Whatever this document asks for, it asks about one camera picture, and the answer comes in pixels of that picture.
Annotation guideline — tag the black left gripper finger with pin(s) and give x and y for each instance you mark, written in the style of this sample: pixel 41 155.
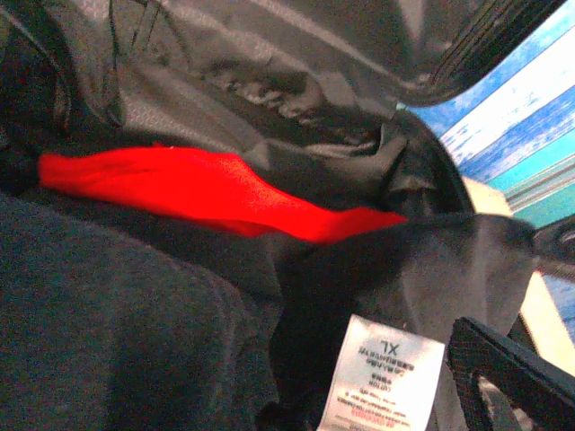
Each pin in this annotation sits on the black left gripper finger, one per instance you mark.
pixel 503 363

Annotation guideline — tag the white hard-shell suitcase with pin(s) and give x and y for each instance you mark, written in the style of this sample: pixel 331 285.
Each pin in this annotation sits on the white hard-shell suitcase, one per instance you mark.
pixel 269 54

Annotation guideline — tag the grey garment with white label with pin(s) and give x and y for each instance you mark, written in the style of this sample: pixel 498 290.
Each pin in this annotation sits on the grey garment with white label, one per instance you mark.
pixel 90 314

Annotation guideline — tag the red garment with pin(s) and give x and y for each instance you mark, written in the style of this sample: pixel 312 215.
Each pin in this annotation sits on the red garment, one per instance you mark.
pixel 202 188

